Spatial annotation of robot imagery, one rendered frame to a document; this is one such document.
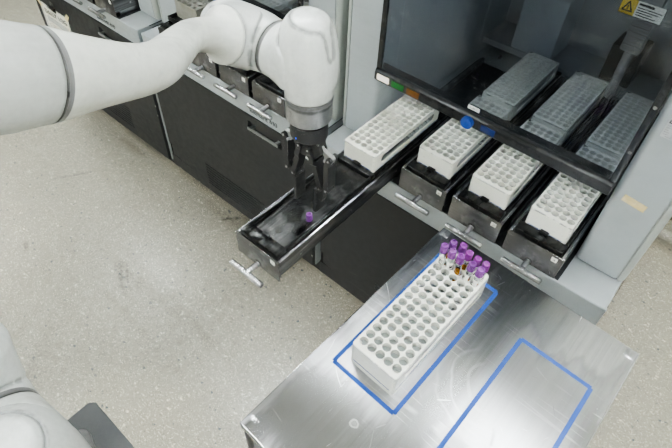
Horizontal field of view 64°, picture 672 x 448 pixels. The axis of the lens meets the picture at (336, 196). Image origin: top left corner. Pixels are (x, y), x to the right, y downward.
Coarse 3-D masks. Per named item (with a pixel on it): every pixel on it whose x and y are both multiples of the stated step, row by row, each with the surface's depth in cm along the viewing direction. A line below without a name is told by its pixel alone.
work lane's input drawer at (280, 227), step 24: (408, 144) 140; (336, 168) 135; (360, 168) 133; (384, 168) 135; (288, 192) 128; (312, 192) 129; (336, 192) 129; (360, 192) 129; (264, 216) 123; (288, 216) 123; (312, 216) 124; (336, 216) 124; (240, 240) 121; (264, 240) 116; (288, 240) 118; (312, 240) 121; (240, 264) 120; (264, 264) 119; (288, 264) 117
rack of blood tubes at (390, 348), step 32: (416, 288) 102; (448, 288) 102; (480, 288) 103; (384, 320) 98; (416, 320) 97; (448, 320) 97; (352, 352) 95; (384, 352) 92; (416, 352) 92; (384, 384) 93
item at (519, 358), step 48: (432, 240) 118; (384, 288) 109; (528, 288) 110; (336, 336) 101; (480, 336) 102; (528, 336) 102; (576, 336) 103; (288, 384) 94; (336, 384) 94; (432, 384) 95; (480, 384) 95; (528, 384) 96; (576, 384) 96; (288, 432) 88; (336, 432) 89; (384, 432) 89; (432, 432) 89; (480, 432) 89; (528, 432) 90; (576, 432) 90
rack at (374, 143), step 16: (384, 112) 142; (400, 112) 142; (416, 112) 144; (432, 112) 143; (368, 128) 137; (384, 128) 138; (400, 128) 137; (416, 128) 146; (352, 144) 132; (368, 144) 132; (384, 144) 134; (400, 144) 142; (368, 160) 131; (384, 160) 134
